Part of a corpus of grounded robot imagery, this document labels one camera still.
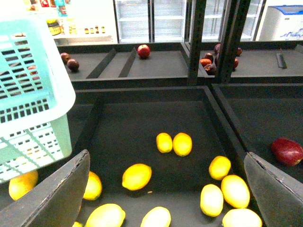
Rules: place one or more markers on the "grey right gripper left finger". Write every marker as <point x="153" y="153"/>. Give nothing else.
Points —
<point x="54" y="202"/>

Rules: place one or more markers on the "red apple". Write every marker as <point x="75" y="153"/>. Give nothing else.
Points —
<point x="143" y="51"/>

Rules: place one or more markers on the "yellow lemon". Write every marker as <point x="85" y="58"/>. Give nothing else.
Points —
<point x="22" y="184"/>
<point x="93" y="188"/>
<point x="107" y="215"/>
<point x="164" y="142"/>
<point x="136" y="176"/>
<point x="241" y="218"/>
<point x="235" y="191"/>
<point x="157" y="217"/>
<point x="211" y="200"/>
<point x="219" y="167"/>
<point x="182" y="144"/>

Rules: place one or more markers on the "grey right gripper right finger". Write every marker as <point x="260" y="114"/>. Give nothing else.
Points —
<point x="279" y="196"/>

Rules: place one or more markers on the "light blue plastic basket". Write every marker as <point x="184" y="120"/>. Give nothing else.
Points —
<point x="35" y="97"/>

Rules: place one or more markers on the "red mango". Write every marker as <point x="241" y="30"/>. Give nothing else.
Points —
<point x="287" y="152"/>

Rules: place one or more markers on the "grocery shelf with bottles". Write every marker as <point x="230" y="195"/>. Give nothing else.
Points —
<point x="82" y="22"/>

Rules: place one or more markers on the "black rear display tray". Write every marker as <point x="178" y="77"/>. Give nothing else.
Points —
<point x="119" y="66"/>

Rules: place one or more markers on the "black shelf post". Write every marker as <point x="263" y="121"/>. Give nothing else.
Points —
<point x="235" y="16"/>
<point x="196" y="31"/>

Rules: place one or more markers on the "white chest freezer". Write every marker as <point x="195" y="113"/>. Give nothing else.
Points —
<point x="282" y="23"/>

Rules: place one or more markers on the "glass door refrigerator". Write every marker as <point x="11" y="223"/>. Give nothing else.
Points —
<point x="161" y="21"/>

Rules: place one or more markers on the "black display tray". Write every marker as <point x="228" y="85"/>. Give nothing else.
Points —
<point x="119" y="66"/>
<point x="119" y="129"/>

